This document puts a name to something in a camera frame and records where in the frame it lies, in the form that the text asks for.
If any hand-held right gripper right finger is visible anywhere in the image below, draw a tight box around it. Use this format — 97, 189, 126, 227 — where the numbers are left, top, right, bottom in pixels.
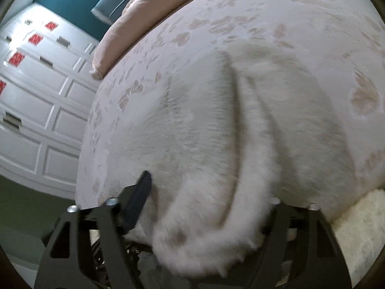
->
247, 199, 352, 289

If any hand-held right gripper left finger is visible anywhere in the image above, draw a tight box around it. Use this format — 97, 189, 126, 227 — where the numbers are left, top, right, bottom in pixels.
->
34, 171, 151, 289

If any cream sweater with black hearts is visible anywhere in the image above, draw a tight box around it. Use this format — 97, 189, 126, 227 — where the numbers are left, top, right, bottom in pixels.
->
107, 45, 361, 277

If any white panelled wardrobe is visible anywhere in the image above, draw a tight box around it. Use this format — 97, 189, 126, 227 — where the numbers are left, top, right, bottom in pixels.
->
0, 3, 101, 201

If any pink duvet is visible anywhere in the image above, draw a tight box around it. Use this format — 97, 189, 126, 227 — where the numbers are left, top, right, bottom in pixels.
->
90, 0, 238, 80

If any bed with floral bedspread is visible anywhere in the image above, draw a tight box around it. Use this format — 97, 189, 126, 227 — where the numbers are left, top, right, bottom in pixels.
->
75, 0, 385, 217

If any teal padded headboard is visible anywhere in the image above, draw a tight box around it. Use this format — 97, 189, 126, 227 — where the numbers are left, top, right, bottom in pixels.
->
91, 0, 154, 25

